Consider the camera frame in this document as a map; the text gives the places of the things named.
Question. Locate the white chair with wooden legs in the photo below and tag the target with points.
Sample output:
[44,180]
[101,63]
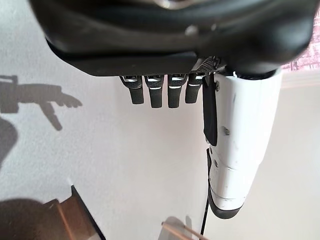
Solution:
[175,228]

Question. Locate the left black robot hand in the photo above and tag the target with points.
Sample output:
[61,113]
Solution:
[150,37]

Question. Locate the dark brown wooden stool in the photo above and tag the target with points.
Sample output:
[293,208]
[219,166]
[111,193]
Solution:
[75,220]

